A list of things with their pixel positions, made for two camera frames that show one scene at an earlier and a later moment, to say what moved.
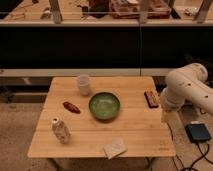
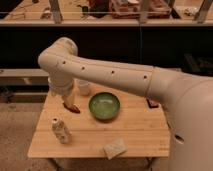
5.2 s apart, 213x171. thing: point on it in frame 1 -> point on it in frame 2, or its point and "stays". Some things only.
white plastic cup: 83,82 stays
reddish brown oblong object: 72,107 stays
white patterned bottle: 61,130 stays
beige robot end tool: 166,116 -> 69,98
